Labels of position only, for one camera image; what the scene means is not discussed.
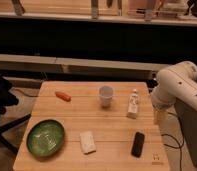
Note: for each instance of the orange pepper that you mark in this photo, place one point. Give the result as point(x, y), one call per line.
point(63, 96)

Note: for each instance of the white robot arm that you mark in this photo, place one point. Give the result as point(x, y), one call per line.
point(174, 82)

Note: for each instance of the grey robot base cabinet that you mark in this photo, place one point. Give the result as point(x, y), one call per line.
point(186, 108)

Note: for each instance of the white glue bottle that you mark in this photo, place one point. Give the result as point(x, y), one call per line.
point(133, 104)

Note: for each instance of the white sponge block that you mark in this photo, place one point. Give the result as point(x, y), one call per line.
point(87, 142)

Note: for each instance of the black phone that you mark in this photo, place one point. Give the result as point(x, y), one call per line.
point(138, 144)

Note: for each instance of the green glass bowl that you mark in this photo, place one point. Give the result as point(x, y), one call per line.
point(45, 138)

